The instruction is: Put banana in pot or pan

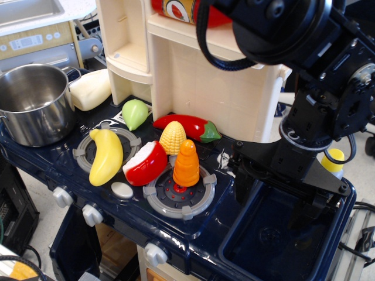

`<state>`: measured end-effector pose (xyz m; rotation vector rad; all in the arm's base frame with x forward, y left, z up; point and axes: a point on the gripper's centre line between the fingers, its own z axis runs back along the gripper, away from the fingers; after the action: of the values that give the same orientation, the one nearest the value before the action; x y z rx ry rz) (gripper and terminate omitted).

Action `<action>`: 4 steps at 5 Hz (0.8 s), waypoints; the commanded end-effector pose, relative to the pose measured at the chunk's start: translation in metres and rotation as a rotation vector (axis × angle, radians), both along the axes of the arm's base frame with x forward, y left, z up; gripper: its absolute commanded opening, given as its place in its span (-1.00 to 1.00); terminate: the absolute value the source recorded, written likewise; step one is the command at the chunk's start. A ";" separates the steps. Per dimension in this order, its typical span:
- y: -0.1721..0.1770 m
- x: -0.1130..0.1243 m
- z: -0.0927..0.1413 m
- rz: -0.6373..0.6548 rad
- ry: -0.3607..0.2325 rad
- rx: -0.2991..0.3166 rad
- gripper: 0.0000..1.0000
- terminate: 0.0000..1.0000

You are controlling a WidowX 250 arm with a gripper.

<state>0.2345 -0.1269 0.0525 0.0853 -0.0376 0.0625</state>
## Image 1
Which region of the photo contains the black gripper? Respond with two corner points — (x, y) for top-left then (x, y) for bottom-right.
(229, 119), (350, 229)

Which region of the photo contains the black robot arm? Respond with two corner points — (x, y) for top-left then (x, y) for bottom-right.
(196, 1), (374, 229)

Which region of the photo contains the yellow plastic banana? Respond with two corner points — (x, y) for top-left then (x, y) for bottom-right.
(89, 129), (123, 186)

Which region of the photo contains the stainless steel pot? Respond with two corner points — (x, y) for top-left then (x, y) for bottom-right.
(1, 64), (81, 147)

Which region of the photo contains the yellow cap bottle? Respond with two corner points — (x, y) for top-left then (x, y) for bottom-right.
(321, 148), (345, 179)

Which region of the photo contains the navy toy kitchen stove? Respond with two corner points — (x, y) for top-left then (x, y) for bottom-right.
(1, 100), (356, 280)

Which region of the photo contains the orange plastic carrot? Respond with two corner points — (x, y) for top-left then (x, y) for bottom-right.
(173, 139), (200, 187)

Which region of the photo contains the red plastic chili pepper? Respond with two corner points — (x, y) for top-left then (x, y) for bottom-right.
(153, 114), (222, 143)

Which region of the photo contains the cream toy kitchen cabinet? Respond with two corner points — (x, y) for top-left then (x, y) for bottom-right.
(96, 1), (291, 142)

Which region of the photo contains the yellow plastic corn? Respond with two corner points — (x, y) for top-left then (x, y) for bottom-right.
(159, 121), (186, 155)

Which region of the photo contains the red white apple slice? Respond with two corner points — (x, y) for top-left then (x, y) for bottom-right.
(122, 140), (168, 186)

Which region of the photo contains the white stove knob right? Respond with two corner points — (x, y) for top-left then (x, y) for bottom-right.
(144, 243), (168, 267)

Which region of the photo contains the white stove knob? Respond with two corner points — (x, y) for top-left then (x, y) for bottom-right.
(53, 187), (74, 208)
(82, 204), (104, 227)
(144, 243), (168, 267)

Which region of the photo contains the grey oval button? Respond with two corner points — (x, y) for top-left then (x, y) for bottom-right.
(111, 182), (134, 199)

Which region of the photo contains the green plastic pear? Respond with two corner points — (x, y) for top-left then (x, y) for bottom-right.
(122, 99), (148, 131)

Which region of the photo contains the white stove knob middle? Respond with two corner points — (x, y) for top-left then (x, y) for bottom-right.
(82, 204), (104, 227)

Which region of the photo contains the red soup can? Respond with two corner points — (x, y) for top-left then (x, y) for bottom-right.
(151, 0), (232, 28)

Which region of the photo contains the white stove knob left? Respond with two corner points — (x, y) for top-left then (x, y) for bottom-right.
(53, 187), (74, 208)

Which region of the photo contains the cream plastic food block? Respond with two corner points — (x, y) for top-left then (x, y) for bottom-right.
(70, 69), (111, 111)

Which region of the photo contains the black box on floor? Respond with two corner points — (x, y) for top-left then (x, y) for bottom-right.
(1, 157), (39, 255)

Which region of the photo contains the wooden toy appliance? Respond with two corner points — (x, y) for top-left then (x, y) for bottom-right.
(1, 1), (103, 72)

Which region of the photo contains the right grey burner ring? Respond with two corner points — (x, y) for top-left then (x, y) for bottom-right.
(142, 155), (217, 221)

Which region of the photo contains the grey burner ring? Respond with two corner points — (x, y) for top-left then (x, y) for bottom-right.
(72, 122), (142, 174)
(142, 155), (217, 221)

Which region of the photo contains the left grey burner ring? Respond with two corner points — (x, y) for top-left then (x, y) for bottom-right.
(72, 122), (142, 174)

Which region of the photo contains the black braided cable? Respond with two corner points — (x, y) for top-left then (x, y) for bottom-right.
(196, 0), (257, 72)

